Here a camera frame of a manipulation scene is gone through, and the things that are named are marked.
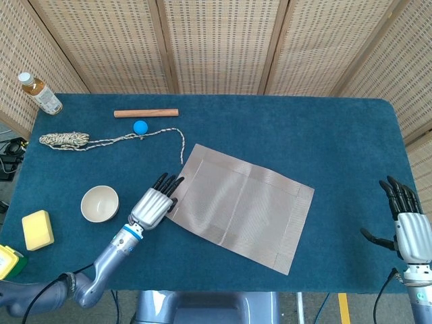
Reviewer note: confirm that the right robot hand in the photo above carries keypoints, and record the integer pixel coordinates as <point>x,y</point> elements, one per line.
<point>415,236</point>

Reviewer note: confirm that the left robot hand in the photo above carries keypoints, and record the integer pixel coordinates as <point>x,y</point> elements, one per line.
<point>150,207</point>

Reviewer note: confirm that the white bowl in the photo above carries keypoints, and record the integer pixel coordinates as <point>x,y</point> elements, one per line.
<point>99,205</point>

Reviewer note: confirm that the brown woven placemat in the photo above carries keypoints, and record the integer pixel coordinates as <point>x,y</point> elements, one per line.
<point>243,209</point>

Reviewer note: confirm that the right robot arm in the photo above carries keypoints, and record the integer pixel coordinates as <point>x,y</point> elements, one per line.
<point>420,297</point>

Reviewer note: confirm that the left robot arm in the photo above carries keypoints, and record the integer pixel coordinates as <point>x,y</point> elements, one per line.
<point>111,256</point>

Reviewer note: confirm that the blue ball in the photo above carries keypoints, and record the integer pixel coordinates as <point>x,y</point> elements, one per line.
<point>140,127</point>

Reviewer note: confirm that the wooden stick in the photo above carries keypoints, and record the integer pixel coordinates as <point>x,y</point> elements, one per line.
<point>145,113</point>

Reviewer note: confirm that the yellow sponge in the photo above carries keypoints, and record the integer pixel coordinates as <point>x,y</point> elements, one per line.
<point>37,229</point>

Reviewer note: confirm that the grey-blue robot torso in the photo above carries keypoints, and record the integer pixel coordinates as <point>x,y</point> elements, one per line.
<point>209,308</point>

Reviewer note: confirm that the white table leg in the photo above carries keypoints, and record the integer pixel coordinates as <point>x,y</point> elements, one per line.
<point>300,308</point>

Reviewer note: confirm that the black floor equipment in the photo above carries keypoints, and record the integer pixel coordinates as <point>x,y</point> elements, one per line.
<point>11,150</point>

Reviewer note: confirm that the yellow and green container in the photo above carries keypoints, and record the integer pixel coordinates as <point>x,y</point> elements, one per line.
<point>8,261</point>

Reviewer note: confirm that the tea bottle with white cap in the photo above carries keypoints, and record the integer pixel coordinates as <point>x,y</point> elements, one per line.
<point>44,96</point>

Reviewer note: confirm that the bamboo folding screen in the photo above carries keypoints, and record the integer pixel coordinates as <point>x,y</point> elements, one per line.
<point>219,50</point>

